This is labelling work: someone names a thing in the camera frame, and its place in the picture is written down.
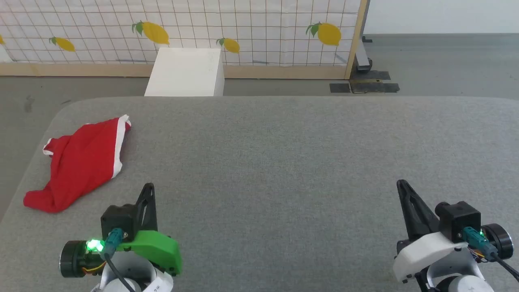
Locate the black cable with teal plug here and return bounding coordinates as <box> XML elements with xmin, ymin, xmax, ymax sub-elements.
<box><xmin>103</xmin><ymin>228</ymin><xmax>137</xmax><ymax>292</ymax></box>
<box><xmin>463</xmin><ymin>226</ymin><xmax>519</xmax><ymax>281</ymax></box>

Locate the grey metal panel stand leg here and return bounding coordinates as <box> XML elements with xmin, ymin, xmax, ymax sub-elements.
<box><xmin>355</xmin><ymin>36</ymin><xmax>373</xmax><ymax>74</ymax></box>

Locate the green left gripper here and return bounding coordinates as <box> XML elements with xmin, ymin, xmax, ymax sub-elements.
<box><xmin>60</xmin><ymin>183</ymin><xmax>182</xmax><ymax>279</ymax></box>

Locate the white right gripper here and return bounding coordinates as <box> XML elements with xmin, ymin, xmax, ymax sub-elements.
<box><xmin>392</xmin><ymin>180</ymin><xmax>513</xmax><ymax>283</ymax></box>

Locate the lemon print divider panel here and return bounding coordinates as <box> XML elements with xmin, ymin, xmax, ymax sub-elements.
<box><xmin>0</xmin><ymin>0</ymin><xmax>369</xmax><ymax>80</ymax></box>

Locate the taped flat stand base plate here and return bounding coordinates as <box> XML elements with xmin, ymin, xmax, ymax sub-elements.
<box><xmin>329</xmin><ymin>71</ymin><xmax>400</xmax><ymax>94</ymax></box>

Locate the red garment with white trim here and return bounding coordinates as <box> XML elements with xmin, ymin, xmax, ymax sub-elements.
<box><xmin>23</xmin><ymin>114</ymin><xmax>132</xmax><ymax>214</ymax></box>

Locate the grey fabric upholstered platform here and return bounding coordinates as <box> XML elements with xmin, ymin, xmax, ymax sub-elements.
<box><xmin>0</xmin><ymin>96</ymin><xmax>519</xmax><ymax>292</ymax></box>

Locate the white rectangular box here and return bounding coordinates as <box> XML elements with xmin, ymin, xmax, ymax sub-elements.
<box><xmin>144</xmin><ymin>47</ymin><xmax>225</xmax><ymax>97</ymax></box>

